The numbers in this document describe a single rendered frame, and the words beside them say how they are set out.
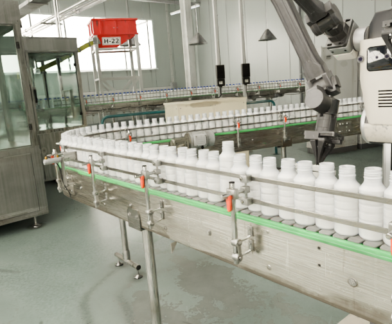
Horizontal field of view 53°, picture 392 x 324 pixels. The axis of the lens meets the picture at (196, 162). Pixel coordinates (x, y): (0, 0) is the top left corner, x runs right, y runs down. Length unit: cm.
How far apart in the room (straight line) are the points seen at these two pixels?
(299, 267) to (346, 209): 21
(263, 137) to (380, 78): 196
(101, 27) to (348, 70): 464
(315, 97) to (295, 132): 240
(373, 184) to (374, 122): 64
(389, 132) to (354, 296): 72
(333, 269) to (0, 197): 382
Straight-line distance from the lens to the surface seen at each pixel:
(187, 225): 140
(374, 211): 97
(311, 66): 127
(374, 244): 98
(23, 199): 452
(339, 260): 101
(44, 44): 660
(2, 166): 442
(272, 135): 344
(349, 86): 768
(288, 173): 108
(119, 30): 817
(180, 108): 545
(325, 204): 102
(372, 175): 95
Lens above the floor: 137
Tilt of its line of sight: 11 degrees down
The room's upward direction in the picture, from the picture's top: 4 degrees counter-clockwise
